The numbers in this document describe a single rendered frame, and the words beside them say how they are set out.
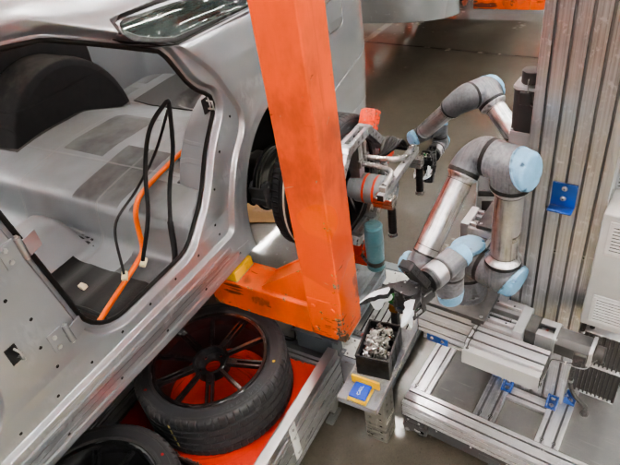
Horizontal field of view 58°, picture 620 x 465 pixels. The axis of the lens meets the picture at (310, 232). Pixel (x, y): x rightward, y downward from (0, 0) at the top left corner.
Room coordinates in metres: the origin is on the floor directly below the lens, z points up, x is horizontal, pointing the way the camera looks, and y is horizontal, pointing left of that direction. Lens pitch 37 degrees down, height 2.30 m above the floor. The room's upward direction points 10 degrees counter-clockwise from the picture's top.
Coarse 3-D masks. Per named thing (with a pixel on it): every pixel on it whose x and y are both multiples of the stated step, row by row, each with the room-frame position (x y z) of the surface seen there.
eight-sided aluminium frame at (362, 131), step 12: (360, 132) 2.20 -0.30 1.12; (372, 132) 2.26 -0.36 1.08; (348, 144) 2.16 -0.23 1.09; (360, 144) 2.16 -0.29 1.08; (372, 144) 2.39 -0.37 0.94; (348, 156) 2.06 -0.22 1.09; (372, 204) 2.31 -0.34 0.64; (372, 216) 2.25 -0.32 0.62; (360, 228) 2.19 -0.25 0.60; (360, 240) 2.08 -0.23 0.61
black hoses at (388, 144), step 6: (384, 138) 2.25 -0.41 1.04; (390, 138) 2.23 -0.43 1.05; (396, 138) 2.23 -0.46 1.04; (384, 144) 2.23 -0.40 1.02; (390, 144) 2.21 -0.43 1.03; (396, 144) 2.20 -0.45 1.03; (402, 144) 2.25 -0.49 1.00; (408, 144) 2.27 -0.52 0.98; (384, 150) 2.20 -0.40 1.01; (390, 150) 2.19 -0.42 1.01
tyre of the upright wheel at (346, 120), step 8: (344, 120) 2.25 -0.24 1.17; (352, 120) 2.30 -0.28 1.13; (344, 128) 2.23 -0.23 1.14; (352, 128) 2.29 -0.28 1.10; (368, 144) 2.42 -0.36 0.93; (272, 176) 2.12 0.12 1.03; (280, 176) 2.10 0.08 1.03; (272, 184) 2.10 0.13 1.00; (280, 184) 2.08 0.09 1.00; (272, 192) 2.09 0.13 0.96; (280, 192) 2.06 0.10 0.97; (272, 200) 2.08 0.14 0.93; (280, 200) 2.05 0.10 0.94; (272, 208) 2.07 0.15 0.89; (280, 208) 2.06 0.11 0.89; (288, 208) 2.03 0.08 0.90; (280, 216) 2.06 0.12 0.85; (288, 216) 2.03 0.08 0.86; (360, 216) 2.29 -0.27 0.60; (280, 224) 2.06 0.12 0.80; (288, 224) 2.04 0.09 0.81; (280, 232) 2.09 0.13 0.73; (288, 232) 2.06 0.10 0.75; (288, 240) 2.12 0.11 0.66
